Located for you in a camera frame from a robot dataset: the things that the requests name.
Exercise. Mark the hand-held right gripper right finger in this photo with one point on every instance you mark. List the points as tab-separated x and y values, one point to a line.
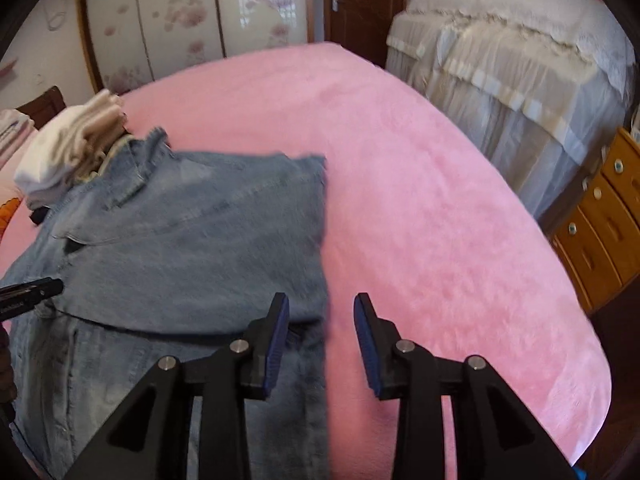
365	345

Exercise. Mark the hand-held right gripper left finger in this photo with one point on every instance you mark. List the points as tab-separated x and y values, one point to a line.
280	340

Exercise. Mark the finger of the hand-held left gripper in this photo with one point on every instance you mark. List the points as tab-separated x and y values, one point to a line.
35	290

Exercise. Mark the blue denim jacket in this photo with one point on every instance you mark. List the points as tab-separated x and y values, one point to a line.
200	240

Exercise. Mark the stack of folded clothes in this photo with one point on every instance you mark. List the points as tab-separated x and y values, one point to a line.
65	145

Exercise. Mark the pink cartoon pillows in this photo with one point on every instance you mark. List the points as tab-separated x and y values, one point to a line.
7	212

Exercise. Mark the pink fleece blanket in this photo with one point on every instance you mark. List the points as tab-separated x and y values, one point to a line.
425	210

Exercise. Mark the floral folded quilt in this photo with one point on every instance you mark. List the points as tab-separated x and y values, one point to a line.
12	132

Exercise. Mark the dark wooden headboard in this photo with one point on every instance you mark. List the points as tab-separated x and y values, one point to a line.
47	102

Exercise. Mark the blue plastic object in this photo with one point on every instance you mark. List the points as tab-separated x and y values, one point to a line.
581	474

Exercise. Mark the wooden drawer chest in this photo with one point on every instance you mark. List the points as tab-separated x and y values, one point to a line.
600	230

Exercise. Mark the floral sliding door wardrobe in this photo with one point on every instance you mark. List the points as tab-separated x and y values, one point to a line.
175	20

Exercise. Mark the white lace covered furniture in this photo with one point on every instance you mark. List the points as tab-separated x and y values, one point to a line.
525	75

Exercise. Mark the brown wooden door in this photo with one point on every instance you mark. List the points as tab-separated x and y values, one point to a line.
370	5

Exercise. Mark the red wall shelf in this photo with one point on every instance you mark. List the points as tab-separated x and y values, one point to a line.
7	70

